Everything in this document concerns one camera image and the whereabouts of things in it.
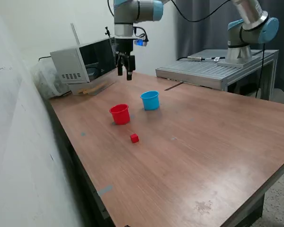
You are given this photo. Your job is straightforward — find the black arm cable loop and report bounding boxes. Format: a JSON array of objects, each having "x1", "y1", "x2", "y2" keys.
[{"x1": 107, "y1": 0, "x2": 232, "y2": 23}]

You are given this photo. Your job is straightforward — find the blue plastic bin cup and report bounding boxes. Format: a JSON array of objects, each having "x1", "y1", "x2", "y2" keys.
[{"x1": 140, "y1": 90, "x2": 160, "y2": 111}]

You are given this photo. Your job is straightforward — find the black cable with metal connector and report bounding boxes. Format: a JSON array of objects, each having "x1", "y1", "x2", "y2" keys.
[{"x1": 176, "y1": 55, "x2": 227, "y2": 62}]

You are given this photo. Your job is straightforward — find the thin clear plastic rod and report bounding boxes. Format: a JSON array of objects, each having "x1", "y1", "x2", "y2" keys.
[{"x1": 70, "y1": 22, "x2": 81, "y2": 45}]

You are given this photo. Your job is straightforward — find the aluminium profile robot platform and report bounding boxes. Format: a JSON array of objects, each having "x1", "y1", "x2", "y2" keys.
[{"x1": 155, "y1": 49, "x2": 280, "y2": 101}]

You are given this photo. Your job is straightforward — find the dark grey curtain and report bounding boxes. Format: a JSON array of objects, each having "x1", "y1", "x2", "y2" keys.
[{"x1": 175, "y1": 0, "x2": 284, "y2": 106}]

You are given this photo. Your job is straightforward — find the red plastic bin cup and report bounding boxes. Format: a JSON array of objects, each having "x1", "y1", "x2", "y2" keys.
[{"x1": 109, "y1": 103, "x2": 130, "y2": 125}]

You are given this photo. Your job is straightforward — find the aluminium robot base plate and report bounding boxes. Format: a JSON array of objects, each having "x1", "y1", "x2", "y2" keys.
[{"x1": 217, "y1": 54, "x2": 261, "y2": 69}]

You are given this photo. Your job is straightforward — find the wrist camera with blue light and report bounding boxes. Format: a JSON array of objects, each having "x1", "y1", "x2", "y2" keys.
[{"x1": 133, "y1": 37, "x2": 149, "y2": 48}]

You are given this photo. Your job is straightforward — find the clear plastic storage box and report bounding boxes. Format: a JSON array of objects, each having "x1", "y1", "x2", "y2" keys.
[{"x1": 68, "y1": 67, "x2": 120, "y2": 96}]

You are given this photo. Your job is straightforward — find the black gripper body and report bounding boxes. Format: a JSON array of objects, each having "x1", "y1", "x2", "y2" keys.
[{"x1": 115, "y1": 38, "x2": 134, "y2": 56}]

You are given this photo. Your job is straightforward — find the wooden sticks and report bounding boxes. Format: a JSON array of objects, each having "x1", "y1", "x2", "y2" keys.
[{"x1": 77, "y1": 81, "x2": 108, "y2": 95}]

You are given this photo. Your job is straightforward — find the grey tape strip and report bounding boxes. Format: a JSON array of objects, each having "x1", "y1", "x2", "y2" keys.
[{"x1": 97, "y1": 185, "x2": 114, "y2": 196}]

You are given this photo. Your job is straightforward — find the silver microwave oven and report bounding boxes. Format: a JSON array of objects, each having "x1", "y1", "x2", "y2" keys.
[{"x1": 49, "y1": 36, "x2": 122, "y2": 85}]

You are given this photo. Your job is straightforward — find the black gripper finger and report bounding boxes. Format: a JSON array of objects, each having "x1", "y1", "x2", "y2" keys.
[
  {"x1": 124, "y1": 54, "x2": 136, "y2": 81},
  {"x1": 116, "y1": 53, "x2": 125, "y2": 76}
]

